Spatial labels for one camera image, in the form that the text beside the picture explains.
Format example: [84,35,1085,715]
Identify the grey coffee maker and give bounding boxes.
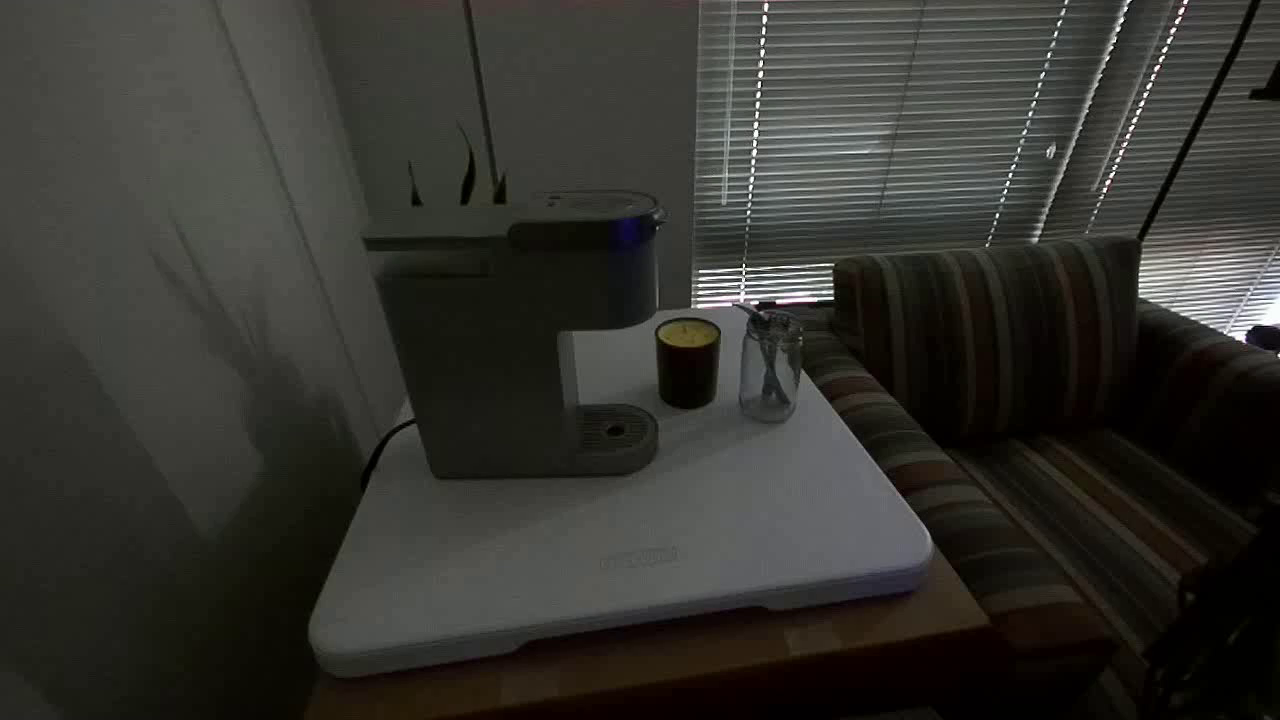
[360,183,667,483]

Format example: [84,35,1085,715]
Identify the yellow candle in dark jar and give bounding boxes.
[651,314,726,411]

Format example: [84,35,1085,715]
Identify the thin metal utensil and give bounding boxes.
[731,297,802,405]

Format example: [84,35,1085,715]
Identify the clear glass jar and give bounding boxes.
[737,306,808,430]

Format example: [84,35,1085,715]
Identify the white plastic board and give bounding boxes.
[307,310,935,679]

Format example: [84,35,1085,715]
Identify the wooden side table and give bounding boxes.
[300,549,999,720]

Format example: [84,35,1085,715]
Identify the window blinds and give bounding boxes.
[693,0,1280,335]

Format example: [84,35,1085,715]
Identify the striped sofa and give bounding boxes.
[795,235,1280,720]

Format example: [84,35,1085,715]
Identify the thin black pole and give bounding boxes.
[1137,0,1263,245]

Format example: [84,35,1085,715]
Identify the black power cord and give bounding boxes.
[351,411,422,493]

